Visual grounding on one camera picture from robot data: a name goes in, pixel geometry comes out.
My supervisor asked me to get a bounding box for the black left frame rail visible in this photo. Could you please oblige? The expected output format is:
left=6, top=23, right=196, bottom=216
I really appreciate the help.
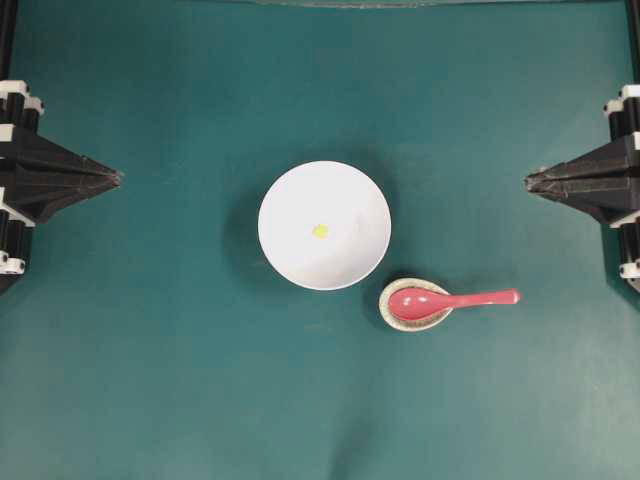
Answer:
left=0, top=0, right=18, bottom=81

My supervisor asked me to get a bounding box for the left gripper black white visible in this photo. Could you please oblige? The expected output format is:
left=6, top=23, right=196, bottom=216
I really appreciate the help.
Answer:
left=1, top=80, right=121, bottom=294

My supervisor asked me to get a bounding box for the yellow hexagonal prism block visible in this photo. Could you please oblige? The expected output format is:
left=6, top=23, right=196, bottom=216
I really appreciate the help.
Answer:
left=312, top=224, right=329, bottom=239

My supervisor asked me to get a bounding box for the black frame rail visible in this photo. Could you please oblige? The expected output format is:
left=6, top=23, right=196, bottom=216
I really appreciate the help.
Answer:
left=0, top=0, right=18, bottom=81
left=624, top=0, right=640, bottom=85

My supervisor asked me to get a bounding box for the white round bowl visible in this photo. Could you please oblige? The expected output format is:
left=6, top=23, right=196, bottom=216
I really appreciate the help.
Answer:
left=257, top=161, right=392, bottom=291

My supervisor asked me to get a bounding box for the pink plastic spoon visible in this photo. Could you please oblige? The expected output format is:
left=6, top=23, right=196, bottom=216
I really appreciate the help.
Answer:
left=388, top=287, right=521, bottom=321

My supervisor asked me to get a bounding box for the black right frame rail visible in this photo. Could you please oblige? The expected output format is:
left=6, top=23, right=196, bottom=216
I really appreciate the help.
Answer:
left=624, top=0, right=640, bottom=85

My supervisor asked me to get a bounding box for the small speckled ceramic dish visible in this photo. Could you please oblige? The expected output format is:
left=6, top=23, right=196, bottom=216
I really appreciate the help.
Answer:
left=378, top=278, right=452, bottom=333

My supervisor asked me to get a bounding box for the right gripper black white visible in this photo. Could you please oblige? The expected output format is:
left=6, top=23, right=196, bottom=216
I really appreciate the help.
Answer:
left=525, top=85, right=639, bottom=292

